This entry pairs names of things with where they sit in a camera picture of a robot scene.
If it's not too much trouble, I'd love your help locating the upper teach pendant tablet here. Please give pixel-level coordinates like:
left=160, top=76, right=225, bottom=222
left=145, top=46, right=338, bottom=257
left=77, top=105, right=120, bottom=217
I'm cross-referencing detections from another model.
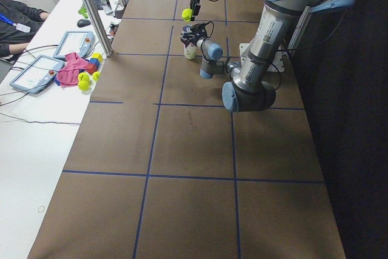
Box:
left=53, top=31, right=95, bottom=61

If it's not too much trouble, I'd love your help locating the green plastic tool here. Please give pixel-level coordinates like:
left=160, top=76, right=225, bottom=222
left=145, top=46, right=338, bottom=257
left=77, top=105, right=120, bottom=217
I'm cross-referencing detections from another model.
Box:
left=78, top=6, right=89, bottom=19

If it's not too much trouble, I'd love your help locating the yellow tennis ball by post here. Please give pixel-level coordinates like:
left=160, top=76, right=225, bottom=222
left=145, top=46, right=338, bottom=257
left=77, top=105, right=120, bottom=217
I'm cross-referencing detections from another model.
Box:
left=92, top=71, right=101, bottom=82

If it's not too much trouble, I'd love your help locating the pink cloth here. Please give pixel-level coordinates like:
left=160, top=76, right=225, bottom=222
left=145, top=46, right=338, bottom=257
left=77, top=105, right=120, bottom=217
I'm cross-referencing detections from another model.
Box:
left=56, top=52, right=89, bottom=87

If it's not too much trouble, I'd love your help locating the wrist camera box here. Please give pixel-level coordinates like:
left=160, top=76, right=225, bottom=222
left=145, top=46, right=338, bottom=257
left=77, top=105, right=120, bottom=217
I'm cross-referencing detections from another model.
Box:
left=190, top=22, right=207, bottom=34

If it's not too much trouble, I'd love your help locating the teach pendant tablet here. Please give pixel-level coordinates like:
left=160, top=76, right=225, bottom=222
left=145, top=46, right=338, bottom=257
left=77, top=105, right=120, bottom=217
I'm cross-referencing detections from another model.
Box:
left=53, top=31, right=95, bottom=61
left=9, top=55, right=65, bottom=94

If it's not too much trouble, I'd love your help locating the black computer mouse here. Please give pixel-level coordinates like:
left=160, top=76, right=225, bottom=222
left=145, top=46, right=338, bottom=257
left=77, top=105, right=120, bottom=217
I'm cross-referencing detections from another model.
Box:
left=76, top=19, right=91, bottom=28

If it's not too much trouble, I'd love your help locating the red cube block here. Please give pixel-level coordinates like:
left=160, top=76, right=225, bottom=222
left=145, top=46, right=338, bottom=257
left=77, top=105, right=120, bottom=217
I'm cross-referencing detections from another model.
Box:
left=85, top=62, right=98, bottom=75

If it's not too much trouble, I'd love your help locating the lower teach pendant tablet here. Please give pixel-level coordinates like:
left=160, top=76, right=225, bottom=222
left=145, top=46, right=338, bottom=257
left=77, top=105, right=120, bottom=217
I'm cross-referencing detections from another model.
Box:
left=9, top=55, right=65, bottom=94

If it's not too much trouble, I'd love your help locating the clear tennis ball can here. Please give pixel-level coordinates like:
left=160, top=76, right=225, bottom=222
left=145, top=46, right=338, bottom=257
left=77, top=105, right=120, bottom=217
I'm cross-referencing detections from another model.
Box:
left=180, top=25, right=196, bottom=60

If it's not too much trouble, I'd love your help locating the tennis ball beside cloth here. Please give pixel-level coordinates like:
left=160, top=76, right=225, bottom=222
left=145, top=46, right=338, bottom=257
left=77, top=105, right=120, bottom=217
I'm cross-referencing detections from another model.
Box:
left=78, top=72, right=90, bottom=83

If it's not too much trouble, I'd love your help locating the blue cube block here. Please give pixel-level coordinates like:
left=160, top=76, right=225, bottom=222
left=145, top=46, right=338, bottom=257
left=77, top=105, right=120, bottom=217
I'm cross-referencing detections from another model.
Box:
left=89, top=58, right=100, bottom=68

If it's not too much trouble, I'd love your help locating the seated person in black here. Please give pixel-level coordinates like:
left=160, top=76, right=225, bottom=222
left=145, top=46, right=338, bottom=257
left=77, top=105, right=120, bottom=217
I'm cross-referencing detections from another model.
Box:
left=1, top=0, right=50, bottom=58

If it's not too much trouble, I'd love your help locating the yellow cube block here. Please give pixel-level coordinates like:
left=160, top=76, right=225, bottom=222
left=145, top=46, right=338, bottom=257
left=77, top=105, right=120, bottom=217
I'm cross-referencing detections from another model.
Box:
left=90, top=52, right=104, bottom=64

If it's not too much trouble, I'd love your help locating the aluminium frame post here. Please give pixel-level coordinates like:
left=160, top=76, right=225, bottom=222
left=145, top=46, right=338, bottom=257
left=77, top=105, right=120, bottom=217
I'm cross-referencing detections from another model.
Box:
left=83, top=0, right=113, bottom=58

